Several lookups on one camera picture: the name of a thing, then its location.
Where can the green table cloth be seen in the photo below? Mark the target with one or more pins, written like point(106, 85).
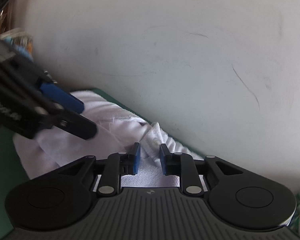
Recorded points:
point(2, 167)

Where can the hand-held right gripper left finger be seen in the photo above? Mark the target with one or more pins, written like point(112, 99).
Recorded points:
point(137, 157)

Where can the white shirt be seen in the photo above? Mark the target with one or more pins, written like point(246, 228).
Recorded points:
point(65, 145)

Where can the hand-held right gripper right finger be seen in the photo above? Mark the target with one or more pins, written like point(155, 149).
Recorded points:
point(163, 157)

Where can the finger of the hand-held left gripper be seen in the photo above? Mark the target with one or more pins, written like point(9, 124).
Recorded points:
point(65, 97)
point(77, 127)

